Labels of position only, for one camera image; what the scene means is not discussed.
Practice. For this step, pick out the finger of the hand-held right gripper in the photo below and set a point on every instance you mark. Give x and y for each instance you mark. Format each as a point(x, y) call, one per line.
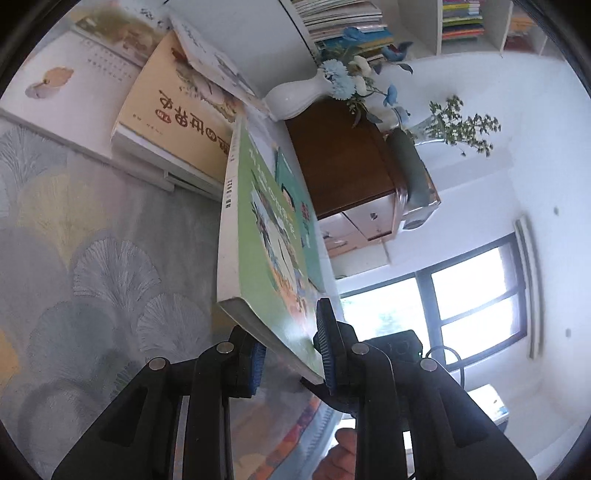
point(318, 392)

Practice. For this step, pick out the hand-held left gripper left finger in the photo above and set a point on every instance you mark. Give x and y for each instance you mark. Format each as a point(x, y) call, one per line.
point(256, 369)

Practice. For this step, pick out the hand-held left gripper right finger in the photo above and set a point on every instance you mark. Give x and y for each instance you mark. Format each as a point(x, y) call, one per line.
point(325, 332)

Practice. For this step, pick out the green cover book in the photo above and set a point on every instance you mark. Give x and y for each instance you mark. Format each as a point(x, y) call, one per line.
point(258, 240)

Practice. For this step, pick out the row of white blue books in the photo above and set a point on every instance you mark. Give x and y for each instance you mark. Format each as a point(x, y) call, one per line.
point(341, 21)

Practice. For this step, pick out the stack of colourful thin books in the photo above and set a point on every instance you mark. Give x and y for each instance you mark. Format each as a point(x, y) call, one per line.
point(461, 23)

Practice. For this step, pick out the stack of orange books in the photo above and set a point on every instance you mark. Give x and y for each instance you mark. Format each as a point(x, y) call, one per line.
point(521, 32)

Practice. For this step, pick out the person's right hand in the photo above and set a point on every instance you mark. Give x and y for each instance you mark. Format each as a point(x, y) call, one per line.
point(341, 454)

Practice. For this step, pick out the dark framed window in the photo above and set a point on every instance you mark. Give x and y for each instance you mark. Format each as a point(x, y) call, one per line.
point(475, 295)

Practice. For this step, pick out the white device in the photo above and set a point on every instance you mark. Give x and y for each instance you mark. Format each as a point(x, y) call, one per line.
point(489, 401)

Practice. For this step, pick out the teal cover book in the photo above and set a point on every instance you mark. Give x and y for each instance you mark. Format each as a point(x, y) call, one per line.
point(304, 221)

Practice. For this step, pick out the brown wooden cabinet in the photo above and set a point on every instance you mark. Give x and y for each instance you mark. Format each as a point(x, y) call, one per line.
point(341, 161)

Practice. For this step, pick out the grey fan-patterned rug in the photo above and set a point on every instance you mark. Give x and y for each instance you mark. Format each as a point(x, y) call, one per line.
point(92, 258)

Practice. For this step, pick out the green leafy sprigs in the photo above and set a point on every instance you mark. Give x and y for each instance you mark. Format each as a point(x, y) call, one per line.
point(461, 124)

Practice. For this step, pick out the white ceramic vase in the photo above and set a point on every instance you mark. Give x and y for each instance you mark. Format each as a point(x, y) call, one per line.
point(291, 97)

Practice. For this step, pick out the blue white flower bouquet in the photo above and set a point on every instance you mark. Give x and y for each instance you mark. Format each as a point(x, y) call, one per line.
point(334, 74)

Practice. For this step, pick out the yellow cover book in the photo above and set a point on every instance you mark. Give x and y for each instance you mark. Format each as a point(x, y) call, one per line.
point(175, 120)

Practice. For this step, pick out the thin white illustrated book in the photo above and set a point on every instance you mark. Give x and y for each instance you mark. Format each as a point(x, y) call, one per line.
point(207, 55)

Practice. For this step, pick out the white book with leaf print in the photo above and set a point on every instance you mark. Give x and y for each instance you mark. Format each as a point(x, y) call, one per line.
point(78, 106)

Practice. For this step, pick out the white bookshelf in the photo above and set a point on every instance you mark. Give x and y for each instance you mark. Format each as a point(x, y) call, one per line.
point(418, 27)

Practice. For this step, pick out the white wall pipe cover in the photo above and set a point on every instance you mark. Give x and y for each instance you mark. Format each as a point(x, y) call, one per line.
point(531, 286)

